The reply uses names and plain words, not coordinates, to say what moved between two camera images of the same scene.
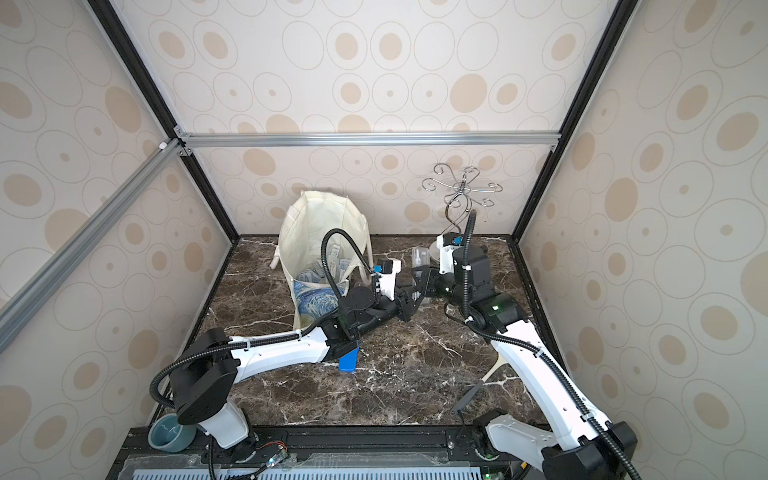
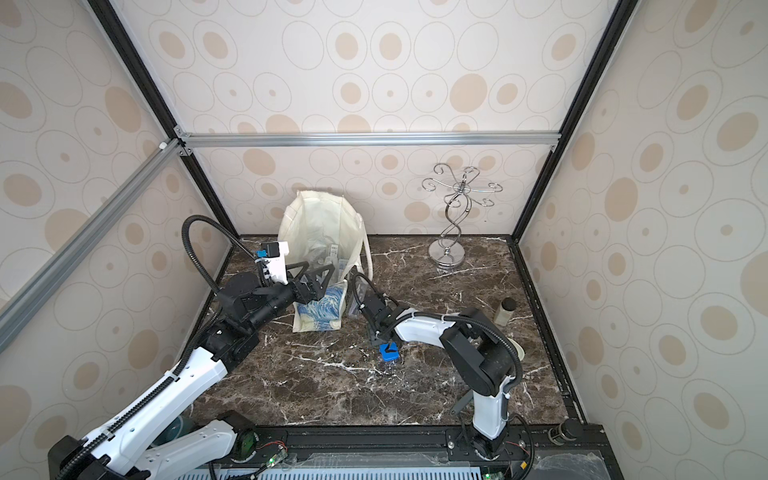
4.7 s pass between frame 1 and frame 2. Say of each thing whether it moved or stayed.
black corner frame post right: stayed
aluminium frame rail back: stayed
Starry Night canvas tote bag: stayed
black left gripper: moved
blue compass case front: moved
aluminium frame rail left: stayed
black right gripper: moved
